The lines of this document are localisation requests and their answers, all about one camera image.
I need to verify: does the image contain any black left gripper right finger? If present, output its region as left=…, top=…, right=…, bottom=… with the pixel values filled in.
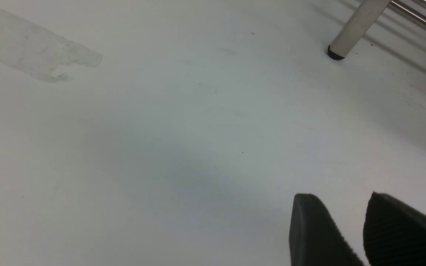
left=362, top=192, right=426, bottom=266

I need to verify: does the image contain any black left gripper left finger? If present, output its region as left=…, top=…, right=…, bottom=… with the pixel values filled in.
left=289, top=193, right=365, bottom=266

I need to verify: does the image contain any stainless steel shoe rack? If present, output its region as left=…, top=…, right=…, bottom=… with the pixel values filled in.
left=327, top=0, right=426, bottom=61

